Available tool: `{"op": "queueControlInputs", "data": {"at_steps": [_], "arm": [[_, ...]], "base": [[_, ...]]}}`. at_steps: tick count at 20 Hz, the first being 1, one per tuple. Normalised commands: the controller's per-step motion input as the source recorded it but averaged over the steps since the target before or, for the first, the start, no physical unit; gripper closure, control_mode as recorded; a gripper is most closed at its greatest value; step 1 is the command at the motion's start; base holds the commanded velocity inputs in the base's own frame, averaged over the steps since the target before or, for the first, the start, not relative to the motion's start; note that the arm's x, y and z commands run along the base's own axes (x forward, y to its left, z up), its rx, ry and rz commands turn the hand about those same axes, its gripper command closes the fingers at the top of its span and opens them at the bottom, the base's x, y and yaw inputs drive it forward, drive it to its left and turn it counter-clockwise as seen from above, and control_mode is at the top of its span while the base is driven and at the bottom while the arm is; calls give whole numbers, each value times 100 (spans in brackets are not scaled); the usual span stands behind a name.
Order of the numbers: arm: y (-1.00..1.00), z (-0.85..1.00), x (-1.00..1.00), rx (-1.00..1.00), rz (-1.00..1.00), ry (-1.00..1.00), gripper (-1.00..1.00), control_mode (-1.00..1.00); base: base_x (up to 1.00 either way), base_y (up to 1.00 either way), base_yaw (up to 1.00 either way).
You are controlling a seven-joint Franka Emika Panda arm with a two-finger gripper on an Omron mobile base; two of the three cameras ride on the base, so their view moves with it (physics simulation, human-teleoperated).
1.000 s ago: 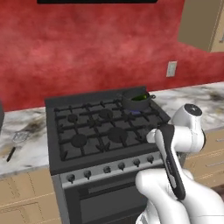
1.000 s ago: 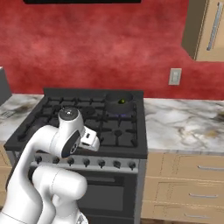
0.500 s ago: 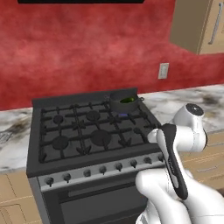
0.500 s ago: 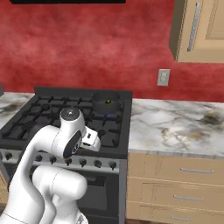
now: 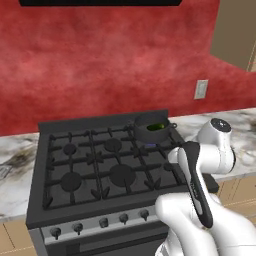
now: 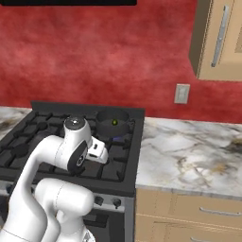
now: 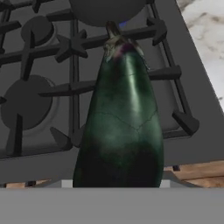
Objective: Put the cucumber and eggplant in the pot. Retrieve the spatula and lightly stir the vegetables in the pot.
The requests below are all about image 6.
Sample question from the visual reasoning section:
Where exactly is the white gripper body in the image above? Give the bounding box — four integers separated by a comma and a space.
87, 147, 110, 165

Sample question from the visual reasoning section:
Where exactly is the black gas hob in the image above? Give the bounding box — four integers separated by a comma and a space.
0, 100, 147, 199

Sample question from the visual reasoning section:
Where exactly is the black hob knob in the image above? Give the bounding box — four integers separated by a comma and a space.
5, 183, 15, 195
94, 196, 105, 207
111, 198, 123, 210

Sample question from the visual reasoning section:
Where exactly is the black oven door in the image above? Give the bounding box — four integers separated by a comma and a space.
82, 211, 127, 242

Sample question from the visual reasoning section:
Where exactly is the beige drawer front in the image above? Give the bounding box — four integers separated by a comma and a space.
171, 194, 242, 233
165, 224, 242, 242

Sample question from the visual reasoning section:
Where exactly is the black extractor hood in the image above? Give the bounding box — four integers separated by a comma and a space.
0, 0, 138, 7

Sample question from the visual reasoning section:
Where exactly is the grey wall socket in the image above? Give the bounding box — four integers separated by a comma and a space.
173, 83, 191, 105

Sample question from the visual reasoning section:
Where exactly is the silver drawer handle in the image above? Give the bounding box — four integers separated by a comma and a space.
199, 206, 242, 217
189, 236, 219, 242

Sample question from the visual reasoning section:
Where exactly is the beige wall cupboard body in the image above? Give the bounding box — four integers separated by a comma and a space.
188, 0, 213, 80

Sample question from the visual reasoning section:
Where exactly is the beige wall cupboard door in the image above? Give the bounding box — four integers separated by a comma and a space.
198, 0, 242, 82

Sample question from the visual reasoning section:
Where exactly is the silver cupboard door handle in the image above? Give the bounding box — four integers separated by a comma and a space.
210, 4, 231, 68

